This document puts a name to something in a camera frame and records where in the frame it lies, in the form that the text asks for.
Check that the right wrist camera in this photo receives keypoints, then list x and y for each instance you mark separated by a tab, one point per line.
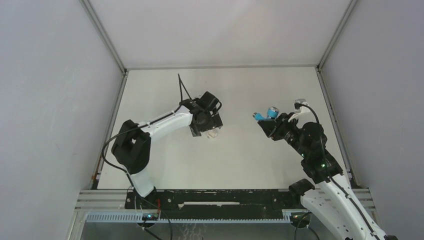
301	107

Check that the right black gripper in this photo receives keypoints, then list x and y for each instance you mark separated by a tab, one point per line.
269	125

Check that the blue plastic water faucet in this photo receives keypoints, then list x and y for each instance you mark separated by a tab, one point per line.
271	113

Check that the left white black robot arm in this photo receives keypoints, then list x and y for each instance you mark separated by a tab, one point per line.
132	145

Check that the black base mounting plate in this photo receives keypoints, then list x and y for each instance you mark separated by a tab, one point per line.
215	204

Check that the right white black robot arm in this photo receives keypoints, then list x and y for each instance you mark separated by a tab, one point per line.
326	193

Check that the aluminium frame rail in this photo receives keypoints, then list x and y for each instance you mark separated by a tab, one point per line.
115	199

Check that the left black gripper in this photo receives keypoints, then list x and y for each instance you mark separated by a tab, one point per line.
214	122

